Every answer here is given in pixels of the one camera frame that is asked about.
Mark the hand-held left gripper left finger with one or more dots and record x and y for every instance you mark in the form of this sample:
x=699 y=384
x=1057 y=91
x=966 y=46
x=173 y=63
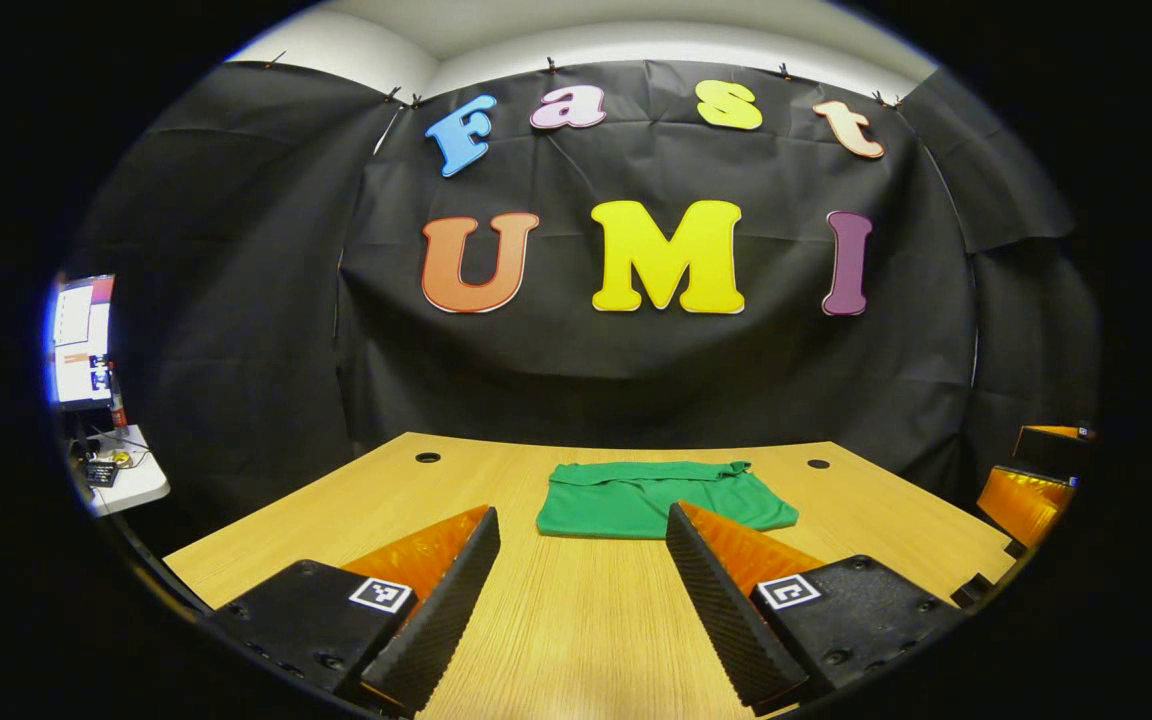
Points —
x=446 y=610

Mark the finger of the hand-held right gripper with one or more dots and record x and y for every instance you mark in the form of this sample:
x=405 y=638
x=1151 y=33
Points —
x=1056 y=450
x=1026 y=505

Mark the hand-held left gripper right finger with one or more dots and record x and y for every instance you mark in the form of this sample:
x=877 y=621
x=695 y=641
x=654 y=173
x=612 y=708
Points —
x=721 y=610

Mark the green T-shirt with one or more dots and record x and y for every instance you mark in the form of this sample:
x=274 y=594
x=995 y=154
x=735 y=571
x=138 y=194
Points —
x=656 y=500

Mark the black backdrop cloth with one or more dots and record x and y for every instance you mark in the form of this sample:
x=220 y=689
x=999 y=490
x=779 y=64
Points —
x=636 y=370

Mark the white side table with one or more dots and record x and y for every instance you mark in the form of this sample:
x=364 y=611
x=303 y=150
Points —
x=141 y=485

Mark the black keyboard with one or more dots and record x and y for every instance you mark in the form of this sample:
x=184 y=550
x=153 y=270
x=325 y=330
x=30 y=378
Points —
x=101 y=473

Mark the red drink bottle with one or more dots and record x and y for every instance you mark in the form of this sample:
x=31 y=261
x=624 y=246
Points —
x=118 y=405

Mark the computer monitor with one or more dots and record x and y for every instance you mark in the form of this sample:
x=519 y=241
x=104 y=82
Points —
x=81 y=345

